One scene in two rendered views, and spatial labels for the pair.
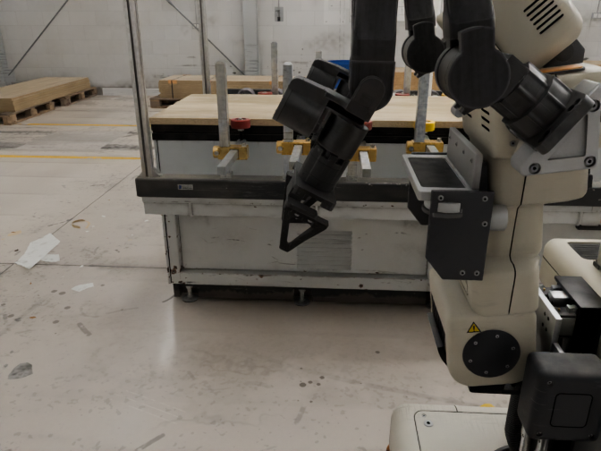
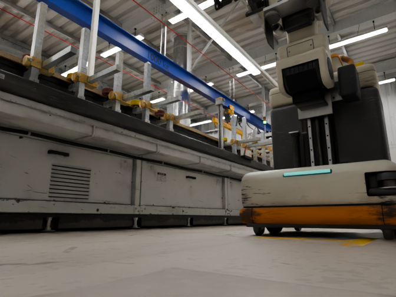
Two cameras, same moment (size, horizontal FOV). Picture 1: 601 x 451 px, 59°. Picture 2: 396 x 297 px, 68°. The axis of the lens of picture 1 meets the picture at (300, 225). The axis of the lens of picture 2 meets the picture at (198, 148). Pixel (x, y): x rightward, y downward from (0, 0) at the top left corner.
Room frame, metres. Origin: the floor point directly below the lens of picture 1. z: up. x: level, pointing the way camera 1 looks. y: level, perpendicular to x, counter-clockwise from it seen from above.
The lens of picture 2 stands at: (0.70, 0.98, 0.07)
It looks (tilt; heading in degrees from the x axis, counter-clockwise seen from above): 13 degrees up; 302
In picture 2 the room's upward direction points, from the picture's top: straight up
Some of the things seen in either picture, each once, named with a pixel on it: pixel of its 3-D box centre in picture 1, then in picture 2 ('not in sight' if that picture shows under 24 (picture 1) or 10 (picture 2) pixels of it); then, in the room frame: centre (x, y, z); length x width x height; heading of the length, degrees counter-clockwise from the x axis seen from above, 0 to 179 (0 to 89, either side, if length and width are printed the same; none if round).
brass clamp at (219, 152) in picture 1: (231, 151); (39, 65); (2.06, 0.27, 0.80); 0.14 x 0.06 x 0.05; 86
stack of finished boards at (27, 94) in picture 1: (31, 91); not in sight; (8.07, 3.98, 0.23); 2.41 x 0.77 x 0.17; 178
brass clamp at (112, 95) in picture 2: (358, 153); (119, 98); (2.03, -0.23, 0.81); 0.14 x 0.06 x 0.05; 86
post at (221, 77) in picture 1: (224, 125); (36, 45); (2.06, 0.30, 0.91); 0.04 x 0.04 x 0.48; 86
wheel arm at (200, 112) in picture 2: not in sight; (178, 118); (1.94, -0.74, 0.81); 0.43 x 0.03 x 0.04; 176
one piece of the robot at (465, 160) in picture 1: (450, 196); (294, 16); (0.94, -0.28, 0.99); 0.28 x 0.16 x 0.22; 176
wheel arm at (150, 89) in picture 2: (363, 157); (127, 97); (1.97, -0.24, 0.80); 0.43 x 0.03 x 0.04; 176
